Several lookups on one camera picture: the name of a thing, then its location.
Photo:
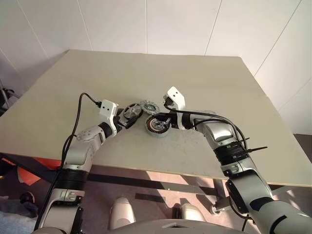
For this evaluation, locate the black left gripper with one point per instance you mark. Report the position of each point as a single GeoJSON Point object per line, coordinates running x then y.
{"type": "Point", "coordinates": [120, 120]}

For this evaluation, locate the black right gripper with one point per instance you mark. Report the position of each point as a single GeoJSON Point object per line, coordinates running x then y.
{"type": "Point", "coordinates": [171, 119]}

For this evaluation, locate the silver spoked rotor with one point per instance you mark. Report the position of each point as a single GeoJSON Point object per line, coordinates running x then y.
{"type": "Point", "coordinates": [133, 114]}

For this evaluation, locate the round motor housing copper windings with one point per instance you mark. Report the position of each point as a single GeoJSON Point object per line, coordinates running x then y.
{"type": "Point", "coordinates": [156, 132]}

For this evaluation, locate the grey round motor lid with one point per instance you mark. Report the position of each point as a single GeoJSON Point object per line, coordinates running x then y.
{"type": "Point", "coordinates": [149, 107]}

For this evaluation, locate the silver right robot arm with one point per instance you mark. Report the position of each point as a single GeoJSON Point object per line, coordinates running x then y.
{"type": "Point", "coordinates": [219, 131]}

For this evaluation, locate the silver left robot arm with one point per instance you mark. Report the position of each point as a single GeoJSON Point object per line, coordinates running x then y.
{"type": "Point", "coordinates": [78, 151]}

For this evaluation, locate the black table underframe bar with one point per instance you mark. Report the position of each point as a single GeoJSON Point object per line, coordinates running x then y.
{"type": "Point", "coordinates": [146, 184]}

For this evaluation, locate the black zip tie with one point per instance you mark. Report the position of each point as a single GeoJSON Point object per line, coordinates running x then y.
{"type": "Point", "coordinates": [257, 148]}

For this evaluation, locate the beige right robot foot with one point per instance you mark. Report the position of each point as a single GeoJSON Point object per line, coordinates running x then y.
{"type": "Point", "coordinates": [190, 214]}

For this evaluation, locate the beige robot foot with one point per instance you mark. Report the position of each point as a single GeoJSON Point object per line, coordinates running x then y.
{"type": "Point", "coordinates": [190, 214]}
{"type": "Point", "coordinates": [122, 214]}

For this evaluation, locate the table leg with caster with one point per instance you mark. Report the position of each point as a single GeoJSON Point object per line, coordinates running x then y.
{"type": "Point", "coordinates": [219, 202]}

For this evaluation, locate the beige left robot foot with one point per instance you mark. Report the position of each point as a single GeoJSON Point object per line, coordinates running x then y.
{"type": "Point", "coordinates": [122, 214]}

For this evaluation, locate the grey robot torso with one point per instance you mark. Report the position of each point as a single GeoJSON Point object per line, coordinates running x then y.
{"type": "Point", "coordinates": [158, 228]}

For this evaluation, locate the orange object under table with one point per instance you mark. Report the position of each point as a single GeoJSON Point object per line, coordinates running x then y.
{"type": "Point", "coordinates": [26, 175]}

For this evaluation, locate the dark metal stand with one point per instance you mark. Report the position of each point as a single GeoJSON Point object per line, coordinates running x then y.
{"type": "Point", "coordinates": [6, 97]}

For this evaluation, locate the dark shoe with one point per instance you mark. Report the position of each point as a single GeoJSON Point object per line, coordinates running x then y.
{"type": "Point", "coordinates": [26, 197]}

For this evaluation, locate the grey blue fabric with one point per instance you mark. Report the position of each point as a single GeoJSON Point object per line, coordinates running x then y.
{"type": "Point", "coordinates": [14, 217]}

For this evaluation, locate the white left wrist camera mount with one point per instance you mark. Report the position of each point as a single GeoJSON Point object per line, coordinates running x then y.
{"type": "Point", "coordinates": [108, 107]}

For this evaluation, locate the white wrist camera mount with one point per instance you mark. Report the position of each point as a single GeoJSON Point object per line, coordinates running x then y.
{"type": "Point", "coordinates": [176, 97]}
{"type": "Point", "coordinates": [108, 107]}

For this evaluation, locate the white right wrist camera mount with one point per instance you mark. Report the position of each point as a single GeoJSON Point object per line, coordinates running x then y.
{"type": "Point", "coordinates": [176, 97]}

